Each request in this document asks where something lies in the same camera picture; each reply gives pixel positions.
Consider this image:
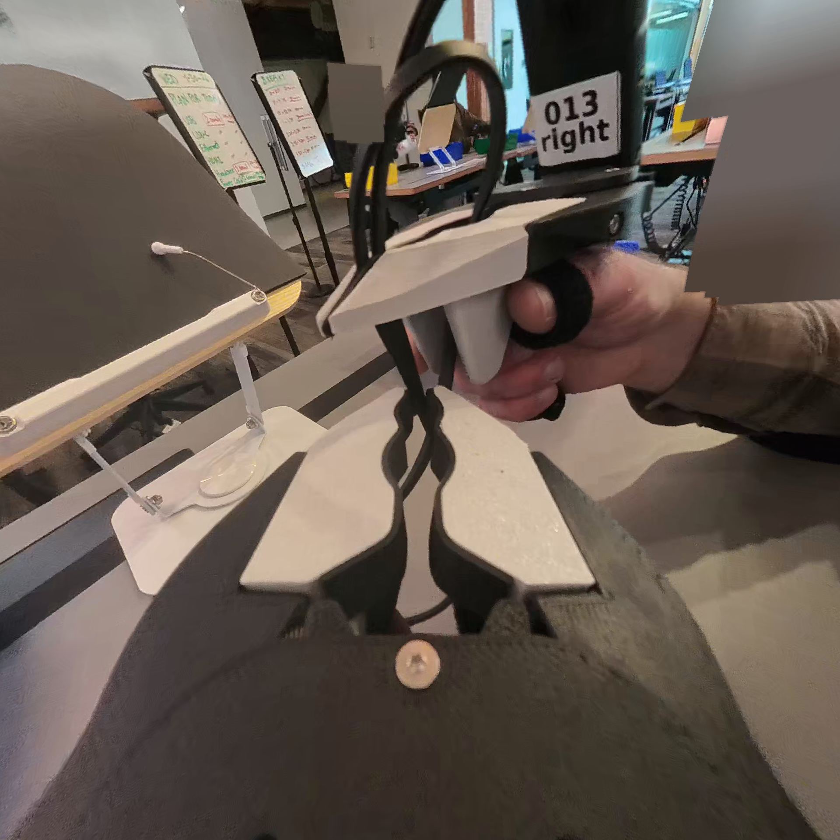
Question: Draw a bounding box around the black wood-rimmed board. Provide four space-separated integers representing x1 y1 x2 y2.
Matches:
0 66 305 480

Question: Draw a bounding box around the whiteboard with green writing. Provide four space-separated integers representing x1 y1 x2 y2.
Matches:
145 66 267 193
252 69 336 179

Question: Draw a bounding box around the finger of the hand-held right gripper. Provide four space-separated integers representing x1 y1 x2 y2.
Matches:
319 197 588 338
407 287 515 388

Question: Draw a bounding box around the person's right forearm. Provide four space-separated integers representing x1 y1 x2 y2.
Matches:
628 296 840 443

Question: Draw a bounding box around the thin wire with white tip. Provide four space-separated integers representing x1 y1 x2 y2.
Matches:
149 241 269 304

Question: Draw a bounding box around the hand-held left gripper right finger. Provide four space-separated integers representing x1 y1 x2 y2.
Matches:
430 385 595 598

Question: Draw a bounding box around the white rounded pad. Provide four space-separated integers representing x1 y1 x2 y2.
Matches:
73 344 329 595

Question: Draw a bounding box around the wooden desk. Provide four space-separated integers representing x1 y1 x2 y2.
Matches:
332 125 542 217

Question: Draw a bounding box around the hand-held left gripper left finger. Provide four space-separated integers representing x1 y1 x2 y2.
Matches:
241 390 408 594

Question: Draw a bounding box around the yellow bin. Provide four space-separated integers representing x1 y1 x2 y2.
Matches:
344 163 400 189

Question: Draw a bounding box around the thick black cable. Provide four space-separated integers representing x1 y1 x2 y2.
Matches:
346 0 513 626

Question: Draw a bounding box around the person's right hand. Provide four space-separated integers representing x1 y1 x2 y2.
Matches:
414 243 719 424

